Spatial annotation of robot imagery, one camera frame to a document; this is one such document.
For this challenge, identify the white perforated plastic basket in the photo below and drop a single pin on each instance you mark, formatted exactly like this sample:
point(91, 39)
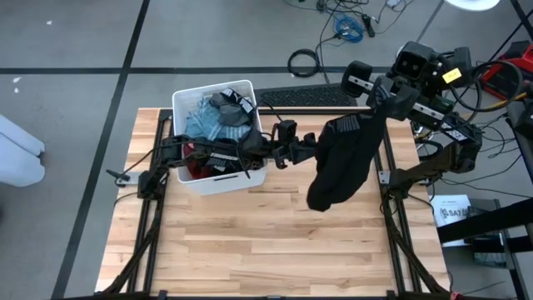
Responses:
point(220, 186)

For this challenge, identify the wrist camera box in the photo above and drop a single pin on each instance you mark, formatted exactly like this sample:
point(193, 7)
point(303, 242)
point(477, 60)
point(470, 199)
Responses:
point(287, 129)
point(414, 60)

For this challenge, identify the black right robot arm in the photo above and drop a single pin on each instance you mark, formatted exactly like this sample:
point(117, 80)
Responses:
point(454, 146)

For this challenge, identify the blue striped cloth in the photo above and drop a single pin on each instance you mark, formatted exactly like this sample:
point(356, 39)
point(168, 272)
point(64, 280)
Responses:
point(204, 121)

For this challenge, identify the black power adapter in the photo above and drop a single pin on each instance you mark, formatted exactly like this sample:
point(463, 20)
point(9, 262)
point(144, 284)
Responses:
point(368, 23)

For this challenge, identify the grey printed garment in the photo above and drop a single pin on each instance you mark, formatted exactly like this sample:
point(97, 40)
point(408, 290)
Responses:
point(233, 109)

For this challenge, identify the red garment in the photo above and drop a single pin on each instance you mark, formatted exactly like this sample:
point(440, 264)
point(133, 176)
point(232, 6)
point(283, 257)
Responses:
point(195, 166)

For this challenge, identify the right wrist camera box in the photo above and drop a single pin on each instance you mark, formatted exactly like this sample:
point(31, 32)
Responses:
point(414, 60)

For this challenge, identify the white furniture piece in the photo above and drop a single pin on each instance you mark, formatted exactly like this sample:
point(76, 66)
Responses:
point(18, 154)

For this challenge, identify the black metal table frame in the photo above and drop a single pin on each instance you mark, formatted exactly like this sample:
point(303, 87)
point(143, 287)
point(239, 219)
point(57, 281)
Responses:
point(393, 250)

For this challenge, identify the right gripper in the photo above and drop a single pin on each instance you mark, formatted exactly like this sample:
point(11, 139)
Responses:
point(357, 79)

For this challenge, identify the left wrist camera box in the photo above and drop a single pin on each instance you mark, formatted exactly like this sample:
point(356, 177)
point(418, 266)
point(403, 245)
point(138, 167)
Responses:
point(287, 129)

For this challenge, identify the black garment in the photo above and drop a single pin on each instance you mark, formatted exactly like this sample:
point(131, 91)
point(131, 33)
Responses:
point(345, 166)

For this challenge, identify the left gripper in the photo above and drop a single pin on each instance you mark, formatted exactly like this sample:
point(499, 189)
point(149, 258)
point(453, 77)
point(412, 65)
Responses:
point(291, 152)

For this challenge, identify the white printed paper sheet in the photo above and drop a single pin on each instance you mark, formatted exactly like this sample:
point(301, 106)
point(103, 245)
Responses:
point(451, 212)

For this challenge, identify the black metal stand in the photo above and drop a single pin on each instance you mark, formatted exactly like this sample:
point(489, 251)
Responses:
point(479, 225)

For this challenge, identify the red machine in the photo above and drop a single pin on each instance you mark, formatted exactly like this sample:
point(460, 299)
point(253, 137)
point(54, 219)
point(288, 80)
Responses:
point(506, 79)

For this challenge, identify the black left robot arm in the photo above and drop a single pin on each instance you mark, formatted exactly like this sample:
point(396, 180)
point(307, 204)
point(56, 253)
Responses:
point(200, 157)

